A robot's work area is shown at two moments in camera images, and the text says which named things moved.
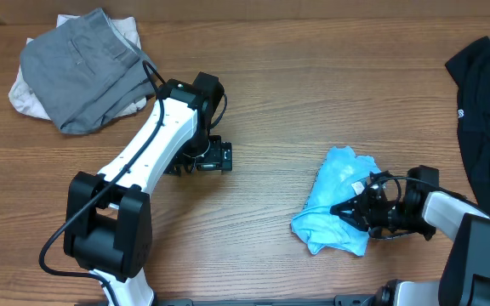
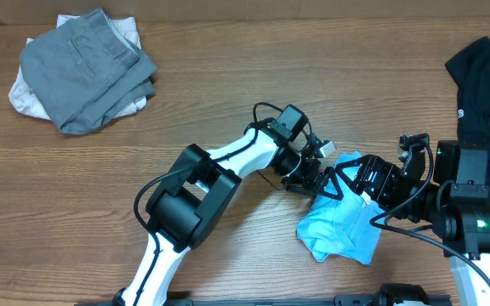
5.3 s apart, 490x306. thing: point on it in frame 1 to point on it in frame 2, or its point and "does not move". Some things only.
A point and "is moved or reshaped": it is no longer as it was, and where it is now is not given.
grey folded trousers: [89, 73] does not move
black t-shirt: [486, 75] does not move
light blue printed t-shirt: [340, 179] is moved or reshaped
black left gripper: [220, 156] to [305, 183]
